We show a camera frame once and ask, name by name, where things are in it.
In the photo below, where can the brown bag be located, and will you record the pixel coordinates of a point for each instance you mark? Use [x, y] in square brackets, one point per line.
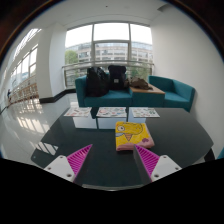
[140, 83]

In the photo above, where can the teal chair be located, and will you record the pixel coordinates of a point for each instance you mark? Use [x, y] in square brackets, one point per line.
[221, 154]

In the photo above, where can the bulky black backpack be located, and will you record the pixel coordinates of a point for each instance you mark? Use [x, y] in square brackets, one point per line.
[96, 81]

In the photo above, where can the printed paper sheet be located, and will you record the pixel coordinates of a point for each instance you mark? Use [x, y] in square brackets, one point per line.
[145, 112]
[77, 112]
[111, 112]

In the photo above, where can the orange pink yellow printed towel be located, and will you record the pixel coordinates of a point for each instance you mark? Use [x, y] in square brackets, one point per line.
[131, 135]

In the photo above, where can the teal sofa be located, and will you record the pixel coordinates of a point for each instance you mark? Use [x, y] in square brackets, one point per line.
[110, 99]
[176, 96]

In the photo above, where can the wooden balustrade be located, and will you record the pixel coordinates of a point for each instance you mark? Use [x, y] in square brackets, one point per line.
[25, 92]

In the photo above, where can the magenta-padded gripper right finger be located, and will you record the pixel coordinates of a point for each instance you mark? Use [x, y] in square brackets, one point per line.
[165, 166]

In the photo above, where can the black backpack with label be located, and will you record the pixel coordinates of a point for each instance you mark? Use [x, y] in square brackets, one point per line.
[116, 77]

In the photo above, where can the wooden-topped teal side table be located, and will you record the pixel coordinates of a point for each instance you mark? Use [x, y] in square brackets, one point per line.
[146, 98]

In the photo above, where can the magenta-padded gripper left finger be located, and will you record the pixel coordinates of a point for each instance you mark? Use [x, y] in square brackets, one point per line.
[60, 168]

